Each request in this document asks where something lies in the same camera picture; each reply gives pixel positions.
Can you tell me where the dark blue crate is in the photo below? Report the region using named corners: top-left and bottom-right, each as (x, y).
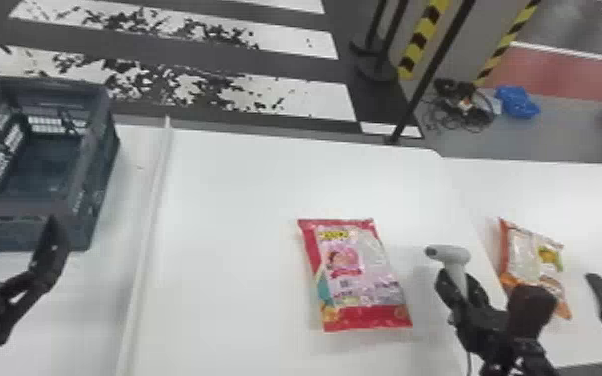
top-left (0, 75), bottom-right (122, 253)

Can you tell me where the orange snack packet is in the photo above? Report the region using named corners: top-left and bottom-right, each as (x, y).
top-left (497, 217), bottom-right (574, 321)

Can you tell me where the black stand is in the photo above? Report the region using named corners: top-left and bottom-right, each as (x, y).
top-left (433, 268), bottom-right (561, 376)

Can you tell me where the hand scanner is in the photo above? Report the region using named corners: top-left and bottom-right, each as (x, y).
top-left (424, 243), bottom-right (473, 300)

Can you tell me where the blue plastic bag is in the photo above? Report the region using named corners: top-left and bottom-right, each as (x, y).
top-left (494, 84), bottom-right (542, 120)

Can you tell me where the red snack packet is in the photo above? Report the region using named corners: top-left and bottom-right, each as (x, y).
top-left (297, 217), bottom-right (414, 334)

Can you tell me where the black cable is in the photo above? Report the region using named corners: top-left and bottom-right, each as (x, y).
top-left (420, 77), bottom-right (498, 134)

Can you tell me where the yellow black striped post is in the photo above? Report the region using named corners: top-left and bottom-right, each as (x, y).
top-left (389, 0), bottom-right (543, 88)

